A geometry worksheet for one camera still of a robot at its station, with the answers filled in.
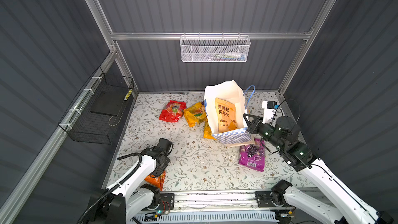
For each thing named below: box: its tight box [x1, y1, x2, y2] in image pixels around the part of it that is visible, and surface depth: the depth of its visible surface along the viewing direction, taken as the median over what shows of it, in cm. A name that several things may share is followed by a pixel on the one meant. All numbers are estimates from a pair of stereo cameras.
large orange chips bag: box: [215, 97, 238, 134], surface depth 92 cm
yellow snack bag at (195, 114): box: [183, 102, 207, 128], surface depth 103 cm
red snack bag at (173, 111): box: [158, 100, 187, 123], surface depth 104 cm
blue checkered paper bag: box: [203, 79, 256, 147], surface depth 82 cm
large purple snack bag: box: [238, 138, 265, 173], surface depth 84 cm
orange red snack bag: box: [144, 170, 167, 191], surface depth 78 cm
